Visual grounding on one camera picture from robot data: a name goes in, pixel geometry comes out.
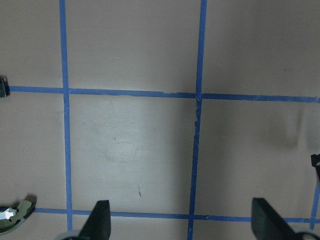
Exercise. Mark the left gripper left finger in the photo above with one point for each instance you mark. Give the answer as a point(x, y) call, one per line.
point(98, 224)

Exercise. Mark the small black flat plate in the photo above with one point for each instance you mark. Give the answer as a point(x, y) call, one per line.
point(4, 87)

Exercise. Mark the olive curved brake shoe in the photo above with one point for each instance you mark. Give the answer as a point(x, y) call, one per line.
point(13, 216)

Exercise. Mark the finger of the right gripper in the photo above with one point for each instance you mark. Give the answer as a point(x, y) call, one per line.
point(315, 162)

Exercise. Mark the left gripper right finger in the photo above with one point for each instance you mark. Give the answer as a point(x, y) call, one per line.
point(267, 224)

